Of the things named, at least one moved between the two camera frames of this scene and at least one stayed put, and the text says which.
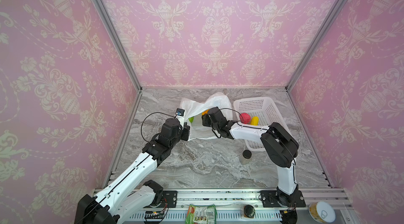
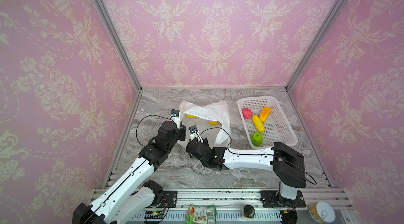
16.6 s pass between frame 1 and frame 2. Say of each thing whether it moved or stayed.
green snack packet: stayed
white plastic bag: moved
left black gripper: stayed
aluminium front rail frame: stayed
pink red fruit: moved
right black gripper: moved
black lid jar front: stayed
